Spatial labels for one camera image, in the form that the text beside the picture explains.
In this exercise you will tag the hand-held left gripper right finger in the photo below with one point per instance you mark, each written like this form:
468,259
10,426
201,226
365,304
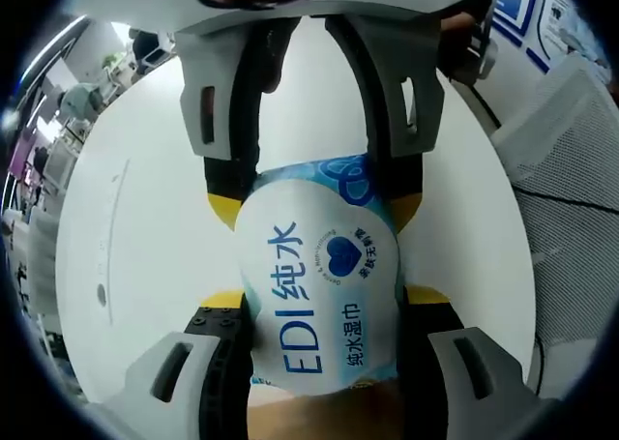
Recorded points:
454,362

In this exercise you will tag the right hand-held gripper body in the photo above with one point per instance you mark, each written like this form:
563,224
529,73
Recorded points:
338,0

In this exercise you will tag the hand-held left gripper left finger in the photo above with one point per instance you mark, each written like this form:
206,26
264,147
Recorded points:
208,362

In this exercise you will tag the white blue soft item pack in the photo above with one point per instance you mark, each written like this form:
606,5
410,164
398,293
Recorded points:
300,275

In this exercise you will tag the brown cardboard shoe box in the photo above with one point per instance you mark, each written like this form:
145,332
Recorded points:
329,416

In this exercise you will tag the person's right hand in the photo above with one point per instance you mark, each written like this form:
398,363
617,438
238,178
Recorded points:
459,21

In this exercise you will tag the grey mesh office chair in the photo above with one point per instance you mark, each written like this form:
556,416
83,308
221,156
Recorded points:
556,159

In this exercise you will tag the white table socket panel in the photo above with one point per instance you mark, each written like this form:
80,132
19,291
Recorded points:
112,246

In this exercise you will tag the row of white office chairs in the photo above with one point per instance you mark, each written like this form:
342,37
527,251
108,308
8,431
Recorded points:
41,237

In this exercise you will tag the blue white wall poster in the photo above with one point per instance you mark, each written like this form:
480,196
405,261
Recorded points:
556,19

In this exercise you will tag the purple wall screen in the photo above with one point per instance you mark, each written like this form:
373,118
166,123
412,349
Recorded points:
23,157

